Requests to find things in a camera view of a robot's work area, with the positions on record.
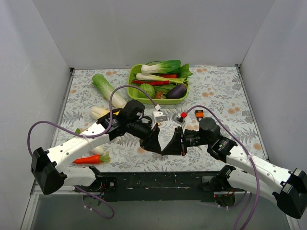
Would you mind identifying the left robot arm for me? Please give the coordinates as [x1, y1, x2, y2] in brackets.
[31, 100, 162, 195]

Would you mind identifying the white radish with leaves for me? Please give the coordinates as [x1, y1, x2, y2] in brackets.
[75, 128, 104, 156]

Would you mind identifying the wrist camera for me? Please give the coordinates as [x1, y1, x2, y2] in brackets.
[152, 111, 167, 126]
[172, 113, 186, 131]

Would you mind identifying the long green napa cabbage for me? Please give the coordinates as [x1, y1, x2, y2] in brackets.
[92, 74, 127, 108]

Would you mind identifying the white celery stalk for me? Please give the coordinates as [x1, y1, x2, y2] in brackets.
[135, 73, 188, 84]

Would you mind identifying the orange carrot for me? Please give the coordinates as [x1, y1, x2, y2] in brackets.
[73, 154, 111, 164]

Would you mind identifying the purple eggplant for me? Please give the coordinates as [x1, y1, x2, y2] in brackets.
[166, 84, 187, 99]

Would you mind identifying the red chili pepper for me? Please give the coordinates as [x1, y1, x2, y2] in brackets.
[131, 80, 170, 86]

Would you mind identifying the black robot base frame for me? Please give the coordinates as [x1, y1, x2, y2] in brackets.
[74, 171, 237, 203]

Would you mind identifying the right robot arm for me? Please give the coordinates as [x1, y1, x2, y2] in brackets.
[162, 118, 307, 219]

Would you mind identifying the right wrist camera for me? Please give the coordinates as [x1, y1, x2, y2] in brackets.
[172, 113, 186, 131]

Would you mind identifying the bok choy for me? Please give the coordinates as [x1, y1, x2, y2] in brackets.
[141, 59, 181, 75]

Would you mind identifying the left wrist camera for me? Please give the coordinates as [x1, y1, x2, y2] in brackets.
[152, 111, 167, 126]

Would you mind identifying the yellow white baby cabbage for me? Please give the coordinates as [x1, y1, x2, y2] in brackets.
[90, 106, 110, 121]

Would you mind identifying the green leafy lettuce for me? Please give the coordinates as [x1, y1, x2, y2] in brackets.
[177, 63, 193, 78]

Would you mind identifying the green plastic basket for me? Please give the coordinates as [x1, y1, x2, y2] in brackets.
[127, 64, 189, 105]

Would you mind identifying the round green cabbage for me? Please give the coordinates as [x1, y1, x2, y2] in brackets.
[138, 83, 155, 98]

